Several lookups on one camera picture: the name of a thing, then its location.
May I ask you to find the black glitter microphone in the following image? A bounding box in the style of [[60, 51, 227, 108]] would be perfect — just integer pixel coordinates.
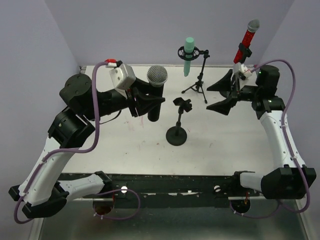
[[146, 65, 168, 122]]

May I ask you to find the tripod stand with shock mount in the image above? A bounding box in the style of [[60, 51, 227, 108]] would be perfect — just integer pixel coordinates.
[[177, 46, 210, 104]]

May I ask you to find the round-base mic stand with clip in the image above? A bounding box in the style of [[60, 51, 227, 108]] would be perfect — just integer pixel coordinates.
[[218, 42, 253, 97]]

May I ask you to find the red glitter microphone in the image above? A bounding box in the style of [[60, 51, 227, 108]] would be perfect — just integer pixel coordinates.
[[233, 19, 260, 64]]

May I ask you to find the mint green microphone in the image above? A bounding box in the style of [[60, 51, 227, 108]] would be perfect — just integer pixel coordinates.
[[183, 37, 195, 77]]

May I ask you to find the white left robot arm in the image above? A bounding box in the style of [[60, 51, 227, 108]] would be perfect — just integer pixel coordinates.
[[9, 73, 168, 221]]

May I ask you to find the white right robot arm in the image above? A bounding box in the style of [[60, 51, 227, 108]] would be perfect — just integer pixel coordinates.
[[207, 63, 317, 200]]

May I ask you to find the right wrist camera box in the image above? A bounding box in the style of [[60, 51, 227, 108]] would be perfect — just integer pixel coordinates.
[[233, 62, 252, 81]]

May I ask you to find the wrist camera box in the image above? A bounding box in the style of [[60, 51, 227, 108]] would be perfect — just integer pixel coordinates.
[[109, 63, 136, 99], [233, 62, 252, 81]]

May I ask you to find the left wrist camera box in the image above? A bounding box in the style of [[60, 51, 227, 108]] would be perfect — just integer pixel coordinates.
[[109, 63, 136, 99]]

